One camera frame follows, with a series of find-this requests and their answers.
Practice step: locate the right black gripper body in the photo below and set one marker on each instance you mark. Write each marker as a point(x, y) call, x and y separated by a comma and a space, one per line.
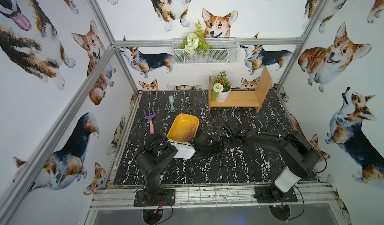
point(233, 132)

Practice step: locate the green fern white flowers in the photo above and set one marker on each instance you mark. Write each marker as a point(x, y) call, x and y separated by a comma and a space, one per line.
point(195, 41)

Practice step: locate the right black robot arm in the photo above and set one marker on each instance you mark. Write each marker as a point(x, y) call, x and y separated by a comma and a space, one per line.
point(298, 155)

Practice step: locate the white wire wall basket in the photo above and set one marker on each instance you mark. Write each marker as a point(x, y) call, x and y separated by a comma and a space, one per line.
point(221, 50)

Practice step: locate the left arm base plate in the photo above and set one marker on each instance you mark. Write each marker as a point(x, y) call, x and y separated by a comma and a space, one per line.
point(165, 197)

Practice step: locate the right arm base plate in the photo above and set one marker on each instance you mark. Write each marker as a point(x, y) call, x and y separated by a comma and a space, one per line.
point(271, 194)

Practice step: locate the wooden shelf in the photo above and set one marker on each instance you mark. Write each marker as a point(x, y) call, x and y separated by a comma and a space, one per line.
point(246, 98)

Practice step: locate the teal cleaning brush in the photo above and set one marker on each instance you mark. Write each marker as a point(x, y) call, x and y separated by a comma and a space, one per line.
point(171, 101)

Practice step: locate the purple pink garden fork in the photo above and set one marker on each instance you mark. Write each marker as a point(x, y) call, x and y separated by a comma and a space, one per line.
point(149, 114)

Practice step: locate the white potted plant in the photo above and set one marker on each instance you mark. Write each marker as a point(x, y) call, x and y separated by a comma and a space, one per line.
point(221, 87)

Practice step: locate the yellow plastic storage box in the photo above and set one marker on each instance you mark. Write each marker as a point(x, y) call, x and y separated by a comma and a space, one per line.
point(179, 127)

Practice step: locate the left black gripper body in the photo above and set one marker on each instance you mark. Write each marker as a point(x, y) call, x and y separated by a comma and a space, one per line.
point(207, 142)

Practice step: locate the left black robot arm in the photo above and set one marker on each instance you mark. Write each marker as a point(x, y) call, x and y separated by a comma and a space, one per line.
point(154, 156)

